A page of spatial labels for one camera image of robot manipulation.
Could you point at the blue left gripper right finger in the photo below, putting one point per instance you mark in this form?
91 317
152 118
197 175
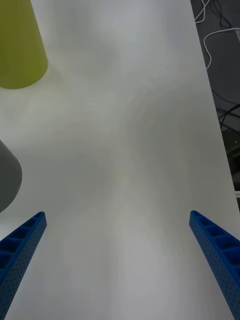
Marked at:
220 255

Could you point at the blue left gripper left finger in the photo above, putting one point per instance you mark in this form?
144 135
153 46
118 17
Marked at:
17 255

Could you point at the grey plastic waste bin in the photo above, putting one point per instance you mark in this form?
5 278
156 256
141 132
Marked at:
7 175

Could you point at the yellow-green plastic waste bin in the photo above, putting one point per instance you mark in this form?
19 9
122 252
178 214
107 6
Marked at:
17 45

